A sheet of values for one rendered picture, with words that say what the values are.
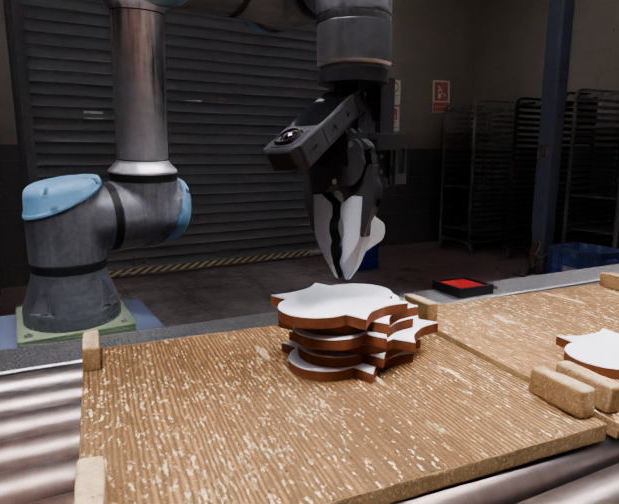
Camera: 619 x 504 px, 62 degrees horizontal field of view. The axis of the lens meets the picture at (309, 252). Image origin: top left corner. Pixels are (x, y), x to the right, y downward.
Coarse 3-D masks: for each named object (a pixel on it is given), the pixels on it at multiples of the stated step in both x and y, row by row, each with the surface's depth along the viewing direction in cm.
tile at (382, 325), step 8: (392, 296) 60; (408, 304) 57; (408, 312) 56; (416, 312) 56; (376, 320) 51; (384, 320) 51; (392, 320) 53; (304, 328) 52; (336, 328) 50; (344, 328) 50; (352, 328) 50; (368, 328) 52; (376, 328) 51; (384, 328) 51
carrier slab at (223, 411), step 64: (128, 384) 50; (192, 384) 50; (256, 384) 50; (320, 384) 50; (384, 384) 50; (448, 384) 50; (512, 384) 50; (128, 448) 39; (192, 448) 39; (256, 448) 39; (320, 448) 39; (384, 448) 39; (448, 448) 39; (512, 448) 39; (576, 448) 42
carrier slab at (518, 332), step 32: (576, 288) 87; (608, 288) 87; (448, 320) 70; (480, 320) 70; (512, 320) 70; (544, 320) 70; (576, 320) 70; (608, 320) 70; (480, 352) 59; (512, 352) 59; (544, 352) 59; (608, 416) 44
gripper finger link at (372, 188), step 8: (368, 168) 49; (376, 168) 49; (368, 176) 49; (376, 176) 50; (360, 184) 50; (368, 184) 50; (376, 184) 49; (360, 192) 50; (368, 192) 50; (376, 192) 50; (368, 200) 50; (376, 200) 50; (368, 208) 50; (376, 208) 50; (368, 216) 50; (368, 224) 51; (360, 232) 51; (368, 232) 52
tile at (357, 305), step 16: (320, 288) 59; (336, 288) 59; (352, 288) 59; (368, 288) 59; (384, 288) 59; (272, 304) 56; (288, 304) 52; (304, 304) 52; (320, 304) 52; (336, 304) 52; (352, 304) 52; (368, 304) 52; (384, 304) 52; (400, 304) 53; (288, 320) 50; (304, 320) 49; (320, 320) 48; (336, 320) 49; (352, 320) 49; (368, 320) 49
